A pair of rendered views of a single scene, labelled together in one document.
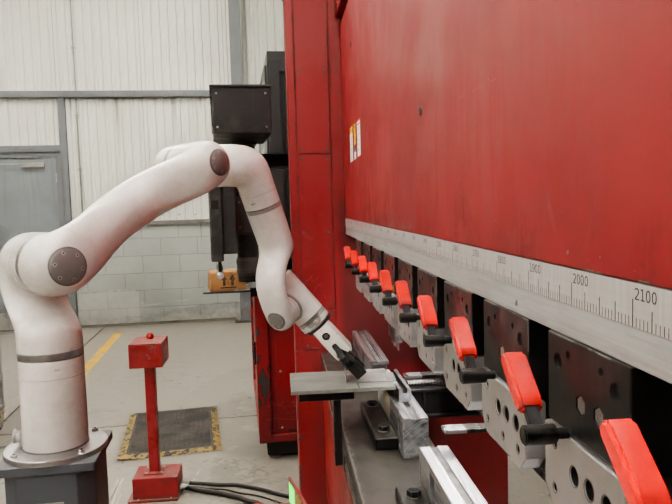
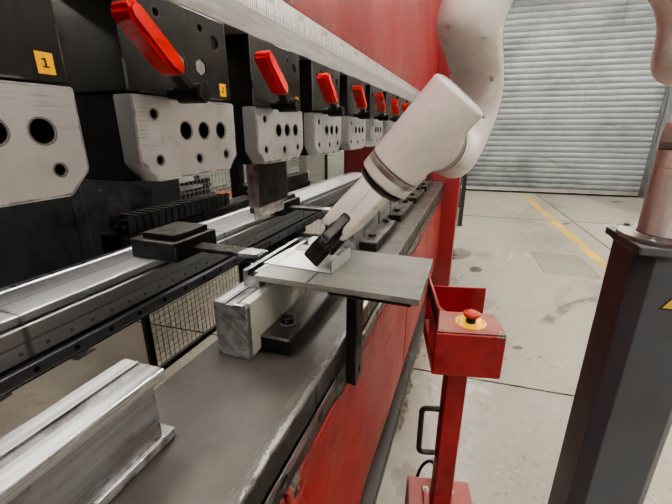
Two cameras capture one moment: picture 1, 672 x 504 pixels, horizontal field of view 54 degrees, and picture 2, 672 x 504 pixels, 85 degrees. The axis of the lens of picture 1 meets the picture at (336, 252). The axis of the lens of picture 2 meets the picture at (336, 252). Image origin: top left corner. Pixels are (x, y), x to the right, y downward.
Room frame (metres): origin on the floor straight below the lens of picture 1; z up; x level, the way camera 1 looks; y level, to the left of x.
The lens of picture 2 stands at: (2.25, 0.23, 1.22)
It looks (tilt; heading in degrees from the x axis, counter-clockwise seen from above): 18 degrees down; 205
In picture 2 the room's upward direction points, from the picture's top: straight up
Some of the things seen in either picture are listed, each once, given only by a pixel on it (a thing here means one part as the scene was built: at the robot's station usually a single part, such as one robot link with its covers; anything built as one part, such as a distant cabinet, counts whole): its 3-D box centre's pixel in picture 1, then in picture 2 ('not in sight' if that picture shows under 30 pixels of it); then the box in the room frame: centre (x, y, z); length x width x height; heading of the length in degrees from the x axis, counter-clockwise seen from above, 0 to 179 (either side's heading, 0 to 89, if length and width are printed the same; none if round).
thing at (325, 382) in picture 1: (340, 381); (349, 269); (1.71, 0.00, 1.00); 0.26 x 0.18 x 0.01; 95
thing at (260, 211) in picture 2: (395, 329); (268, 187); (1.72, -0.15, 1.13); 0.10 x 0.02 x 0.10; 5
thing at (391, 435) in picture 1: (377, 423); (311, 306); (1.67, -0.10, 0.89); 0.30 x 0.05 x 0.03; 5
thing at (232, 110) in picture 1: (241, 191); not in sight; (2.93, 0.41, 1.53); 0.51 x 0.25 x 0.85; 10
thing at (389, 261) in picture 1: (405, 288); (309, 111); (1.54, -0.16, 1.26); 0.15 x 0.09 x 0.17; 5
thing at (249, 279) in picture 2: (397, 384); (279, 260); (1.69, -0.15, 0.99); 0.20 x 0.03 x 0.03; 5
